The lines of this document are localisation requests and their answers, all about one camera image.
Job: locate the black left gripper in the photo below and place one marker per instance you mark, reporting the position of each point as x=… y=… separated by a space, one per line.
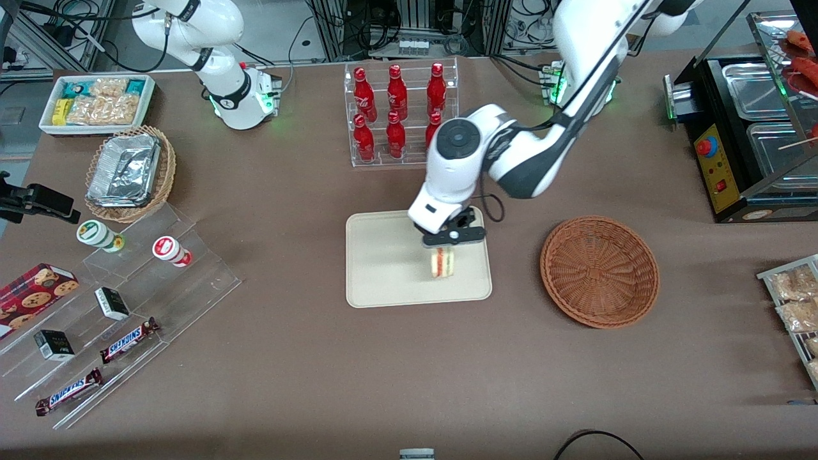
x=464 y=220

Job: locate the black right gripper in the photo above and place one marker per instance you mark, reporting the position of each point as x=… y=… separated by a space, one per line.
x=7 y=195

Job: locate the triangular sandwich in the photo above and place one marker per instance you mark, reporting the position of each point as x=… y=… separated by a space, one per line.
x=443 y=263

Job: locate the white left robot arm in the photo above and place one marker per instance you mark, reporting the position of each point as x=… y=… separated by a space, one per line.
x=460 y=140

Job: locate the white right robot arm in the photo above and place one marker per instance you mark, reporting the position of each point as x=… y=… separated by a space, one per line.
x=220 y=38

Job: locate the beige plastic serving tray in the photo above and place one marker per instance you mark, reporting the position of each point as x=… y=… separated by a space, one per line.
x=383 y=262

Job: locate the light oval wicker basket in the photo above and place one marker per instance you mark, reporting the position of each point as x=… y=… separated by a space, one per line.
x=167 y=166

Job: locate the brown round wicker basket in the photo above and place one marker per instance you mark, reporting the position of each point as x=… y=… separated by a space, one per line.
x=601 y=271

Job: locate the green lid white cup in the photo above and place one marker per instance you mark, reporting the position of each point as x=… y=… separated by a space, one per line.
x=96 y=234

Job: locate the aluminium foil container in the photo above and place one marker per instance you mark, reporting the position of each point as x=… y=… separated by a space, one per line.
x=124 y=169

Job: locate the clear acrylic bottle rack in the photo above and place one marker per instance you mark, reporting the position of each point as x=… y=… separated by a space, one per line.
x=409 y=163

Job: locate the white rectangular snack bin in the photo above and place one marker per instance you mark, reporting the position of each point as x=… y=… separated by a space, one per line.
x=96 y=130

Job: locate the red chocolate cookie box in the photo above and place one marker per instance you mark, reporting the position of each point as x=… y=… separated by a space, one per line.
x=32 y=294

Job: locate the yellow snack packet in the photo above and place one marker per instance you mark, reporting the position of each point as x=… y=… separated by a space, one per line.
x=61 y=112

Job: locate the red cola bottle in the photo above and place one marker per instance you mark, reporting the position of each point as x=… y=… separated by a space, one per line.
x=363 y=140
x=365 y=96
x=436 y=89
x=397 y=92
x=431 y=131
x=395 y=137

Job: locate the large clear cracker packet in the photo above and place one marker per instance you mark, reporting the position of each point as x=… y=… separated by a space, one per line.
x=105 y=110

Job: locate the small black carton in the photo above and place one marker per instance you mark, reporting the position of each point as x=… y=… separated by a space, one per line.
x=54 y=345
x=112 y=303

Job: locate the teal snack packet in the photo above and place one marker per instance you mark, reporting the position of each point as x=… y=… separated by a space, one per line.
x=135 y=87
x=74 y=89

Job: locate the red lid white cup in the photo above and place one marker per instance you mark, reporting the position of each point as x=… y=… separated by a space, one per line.
x=169 y=249

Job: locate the small clear cracker packet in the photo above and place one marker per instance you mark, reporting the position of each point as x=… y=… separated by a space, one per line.
x=108 y=87

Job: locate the brown Snickers bar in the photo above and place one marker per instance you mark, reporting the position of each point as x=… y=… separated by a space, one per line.
x=69 y=391
x=128 y=340

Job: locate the clear acrylic stepped display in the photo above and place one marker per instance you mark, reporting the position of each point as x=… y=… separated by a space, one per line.
x=192 y=287

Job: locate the black equipment rack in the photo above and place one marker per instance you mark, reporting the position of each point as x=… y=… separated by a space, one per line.
x=415 y=22

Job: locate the small grey device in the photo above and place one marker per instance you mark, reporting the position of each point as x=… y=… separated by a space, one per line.
x=416 y=454

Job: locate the black hot food warmer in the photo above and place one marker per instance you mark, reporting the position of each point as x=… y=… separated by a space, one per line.
x=722 y=172

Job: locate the steel warmer pan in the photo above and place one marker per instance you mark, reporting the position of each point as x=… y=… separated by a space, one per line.
x=754 y=92
x=776 y=150

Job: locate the clear bag of pastries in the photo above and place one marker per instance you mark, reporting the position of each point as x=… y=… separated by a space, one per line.
x=799 y=316
x=795 y=284

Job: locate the red skewered sausages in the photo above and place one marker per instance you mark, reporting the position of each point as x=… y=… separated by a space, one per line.
x=804 y=67

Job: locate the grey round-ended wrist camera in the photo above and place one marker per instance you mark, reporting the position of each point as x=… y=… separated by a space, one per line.
x=455 y=236

